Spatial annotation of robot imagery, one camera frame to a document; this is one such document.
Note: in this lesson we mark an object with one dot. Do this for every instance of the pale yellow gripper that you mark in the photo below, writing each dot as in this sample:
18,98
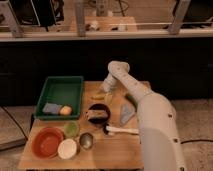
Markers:
108,98

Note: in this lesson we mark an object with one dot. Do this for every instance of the yellow banana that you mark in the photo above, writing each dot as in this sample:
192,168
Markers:
98,96

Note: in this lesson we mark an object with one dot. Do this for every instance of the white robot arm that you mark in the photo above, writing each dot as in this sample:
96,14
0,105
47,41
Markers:
160,143

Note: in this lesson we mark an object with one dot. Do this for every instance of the steel metal cup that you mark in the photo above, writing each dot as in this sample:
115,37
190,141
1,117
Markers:
86,140

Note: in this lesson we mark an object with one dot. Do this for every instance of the green plastic cup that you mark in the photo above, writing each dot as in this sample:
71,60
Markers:
71,129

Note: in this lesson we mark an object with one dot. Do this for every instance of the black bowl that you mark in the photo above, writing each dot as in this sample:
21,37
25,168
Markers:
99,106

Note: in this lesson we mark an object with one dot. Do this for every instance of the grey blue cloth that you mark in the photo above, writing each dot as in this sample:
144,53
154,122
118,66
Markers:
126,113

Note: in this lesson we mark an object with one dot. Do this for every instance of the brown bread slice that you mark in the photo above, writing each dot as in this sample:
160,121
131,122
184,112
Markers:
96,114

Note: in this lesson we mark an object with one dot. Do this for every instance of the orange yellow fruit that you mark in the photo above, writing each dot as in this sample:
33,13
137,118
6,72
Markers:
65,110

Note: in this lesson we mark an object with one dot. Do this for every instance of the green plastic tray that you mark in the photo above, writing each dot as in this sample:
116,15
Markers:
61,90

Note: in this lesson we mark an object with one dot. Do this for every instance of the white bowl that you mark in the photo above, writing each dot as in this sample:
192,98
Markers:
67,149

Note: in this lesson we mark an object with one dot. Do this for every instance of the red plastic bowl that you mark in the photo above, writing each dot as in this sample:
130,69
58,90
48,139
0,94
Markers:
46,142

